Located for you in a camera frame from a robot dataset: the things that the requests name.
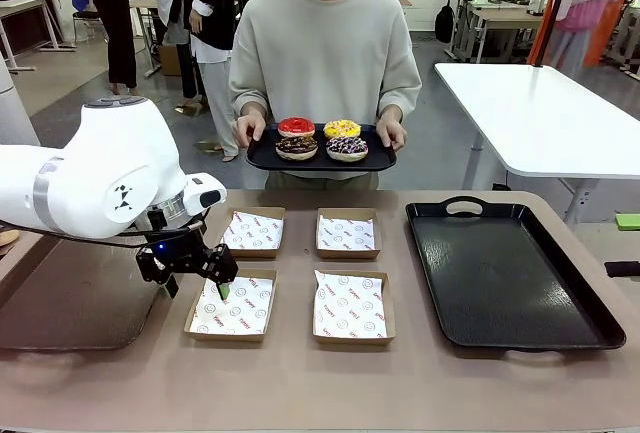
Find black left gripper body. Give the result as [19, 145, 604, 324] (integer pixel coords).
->
[144, 225, 214, 279]

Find brown cardboard donut box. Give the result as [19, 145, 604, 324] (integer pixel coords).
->
[218, 206, 287, 260]
[315, 207, 383, 261]
[312, 268, 400, 345]
[183, 267, 279, 343]

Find chocolate sprinkled donut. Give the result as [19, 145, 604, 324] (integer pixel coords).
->
[275, 135, 319, 162]

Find small black serving tray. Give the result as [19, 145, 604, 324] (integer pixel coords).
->
[244, 122, 399, 173]

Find red glazed donut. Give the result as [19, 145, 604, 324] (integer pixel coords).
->
[277, 116, 317, 139]

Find purple white sprinkled donut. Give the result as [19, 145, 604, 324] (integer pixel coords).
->
[325, 135, 370, 163]

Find yellow sprinkled donut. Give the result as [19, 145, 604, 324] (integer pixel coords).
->
[322, 119, 362, 140]

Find person's left forearm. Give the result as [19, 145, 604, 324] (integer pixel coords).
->
[377, 52, 422, 122]

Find person's right forearm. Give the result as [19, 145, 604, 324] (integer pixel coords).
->
[228, 52, 269, 119]

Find person's right hand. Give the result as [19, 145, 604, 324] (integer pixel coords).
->
[233, 113, 268, 149]

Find person's left hand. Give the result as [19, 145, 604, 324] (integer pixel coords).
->
[374, 117, 407, 153]

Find large white table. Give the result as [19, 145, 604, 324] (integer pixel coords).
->
[433, 62, 640, 227]

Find cardboard box on floor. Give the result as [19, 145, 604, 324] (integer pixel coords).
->
[159, 44, 182, 77]

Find black slanted stand pole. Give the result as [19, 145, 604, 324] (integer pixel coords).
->
[533, 0, 576, 69]

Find mannequin pink top orange coat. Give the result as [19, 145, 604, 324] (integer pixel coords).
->
[529, 0, 640, 69]

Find mannequin black vest beige trousers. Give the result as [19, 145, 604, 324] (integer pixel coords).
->
[182, 0, 242, 162]

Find background desk with robot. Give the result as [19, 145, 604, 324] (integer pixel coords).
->
[447, 0, 551, 64]

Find person in light sweater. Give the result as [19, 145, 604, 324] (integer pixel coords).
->
[227, 0, 424, 190]

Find person grey top black trousers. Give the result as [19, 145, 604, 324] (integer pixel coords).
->
[87, 0, 139, 97]

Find black backpack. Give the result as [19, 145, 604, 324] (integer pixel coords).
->
[434, 2, 456, 45]

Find white desk with clothes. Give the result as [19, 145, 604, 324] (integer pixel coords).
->
[0, 0, 76, 74]

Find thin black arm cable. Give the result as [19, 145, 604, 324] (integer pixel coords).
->
[0, 220, 206, 254]

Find dark brown tray with handles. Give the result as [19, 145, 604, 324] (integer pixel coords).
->
[0, 233, 167, 353]

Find black tray with handles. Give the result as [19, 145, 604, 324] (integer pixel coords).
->
[404, 196, 628, 354]

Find white round pedestal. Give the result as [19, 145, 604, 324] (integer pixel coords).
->
[0, 57, 41, 147]

